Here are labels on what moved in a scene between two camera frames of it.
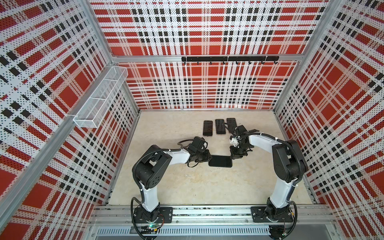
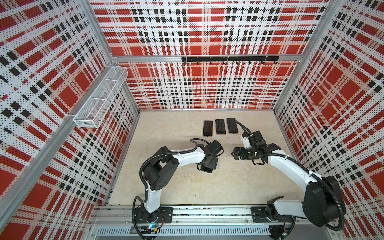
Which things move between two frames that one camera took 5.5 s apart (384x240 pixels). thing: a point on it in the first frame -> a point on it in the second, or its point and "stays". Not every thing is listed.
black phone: [220, 127] stays
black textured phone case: [220, 161] -> [207, 169]
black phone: [208, 128] stays
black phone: [231, 124] stays
